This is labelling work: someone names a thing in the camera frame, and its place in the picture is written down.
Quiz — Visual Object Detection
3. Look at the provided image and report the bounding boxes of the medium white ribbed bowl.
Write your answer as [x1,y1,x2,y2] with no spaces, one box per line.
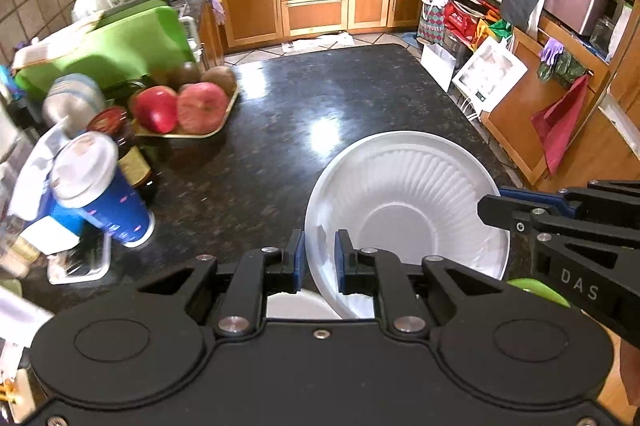
[266,288,344,320]

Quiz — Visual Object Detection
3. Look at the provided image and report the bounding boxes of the golden fruit tray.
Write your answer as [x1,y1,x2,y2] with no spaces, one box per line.
[132,88,240,140]

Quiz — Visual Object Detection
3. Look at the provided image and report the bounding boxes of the brown kiwi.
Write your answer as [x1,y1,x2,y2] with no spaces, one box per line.
[201,66,238,96]
[167,61,204,88]

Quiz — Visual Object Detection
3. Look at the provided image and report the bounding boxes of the white window box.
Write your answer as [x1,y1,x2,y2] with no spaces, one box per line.
[452,36,529,113]

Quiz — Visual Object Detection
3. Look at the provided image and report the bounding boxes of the glass jar with gold label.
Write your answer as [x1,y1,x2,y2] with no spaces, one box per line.
[87,106,160,208]

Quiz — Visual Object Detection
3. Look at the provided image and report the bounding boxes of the white floor mat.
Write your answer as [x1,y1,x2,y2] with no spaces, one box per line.
[282,33,357,54]

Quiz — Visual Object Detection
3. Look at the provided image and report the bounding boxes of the white plastic tray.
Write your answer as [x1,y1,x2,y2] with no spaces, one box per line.
[47,230,112,285]

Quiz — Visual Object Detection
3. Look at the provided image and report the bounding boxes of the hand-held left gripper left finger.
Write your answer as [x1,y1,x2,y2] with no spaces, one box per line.
[137,229,307,340]

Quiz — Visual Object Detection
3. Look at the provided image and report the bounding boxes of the blue white tissue pack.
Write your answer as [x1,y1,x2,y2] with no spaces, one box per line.
[9,125,87,257]

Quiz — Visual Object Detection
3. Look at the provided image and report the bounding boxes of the green plastic plate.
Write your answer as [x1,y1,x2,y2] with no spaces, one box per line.
[506,277,572,308]

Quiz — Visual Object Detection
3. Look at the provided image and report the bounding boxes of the white paper bag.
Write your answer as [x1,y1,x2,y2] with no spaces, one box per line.
[419,42,457,94]

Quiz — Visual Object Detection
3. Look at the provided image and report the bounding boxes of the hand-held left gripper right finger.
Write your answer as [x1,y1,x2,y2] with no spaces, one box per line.
[333,229,504,340]

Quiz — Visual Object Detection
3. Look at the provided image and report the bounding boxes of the green cutting board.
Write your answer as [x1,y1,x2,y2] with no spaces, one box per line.
[14,5,197,93]

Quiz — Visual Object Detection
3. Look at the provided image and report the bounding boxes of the grey striped container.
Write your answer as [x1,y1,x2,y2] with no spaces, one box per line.
[42,73,107,140]

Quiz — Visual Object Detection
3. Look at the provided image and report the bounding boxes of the red cloth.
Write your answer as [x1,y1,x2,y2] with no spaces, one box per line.
[530,73,591,175]

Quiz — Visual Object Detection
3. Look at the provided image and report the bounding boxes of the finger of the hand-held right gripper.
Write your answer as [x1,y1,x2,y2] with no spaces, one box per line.
[499,179,640,228]
[477,193,640,349]

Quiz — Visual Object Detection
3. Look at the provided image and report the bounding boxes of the wooden lower cabinets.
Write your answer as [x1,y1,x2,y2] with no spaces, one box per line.
[199,0,432,56]

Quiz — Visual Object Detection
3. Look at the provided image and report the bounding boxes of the large white ribbed bowl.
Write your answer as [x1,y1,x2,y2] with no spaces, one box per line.
[304,131,511,320]

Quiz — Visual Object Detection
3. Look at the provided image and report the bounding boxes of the purple rubber glove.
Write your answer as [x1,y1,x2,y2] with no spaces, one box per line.
[538,37,565,65]

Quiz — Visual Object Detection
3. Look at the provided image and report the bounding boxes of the blue paper cup white lid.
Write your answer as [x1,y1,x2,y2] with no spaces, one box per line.
[49,131,156,249]

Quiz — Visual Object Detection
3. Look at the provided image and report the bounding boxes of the red gift bag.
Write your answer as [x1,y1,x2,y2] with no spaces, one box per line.
[442,1,484,38]

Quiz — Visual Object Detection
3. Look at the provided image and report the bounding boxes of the wooden shelf unit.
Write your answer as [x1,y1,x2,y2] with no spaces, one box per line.
[482,0,640,188]

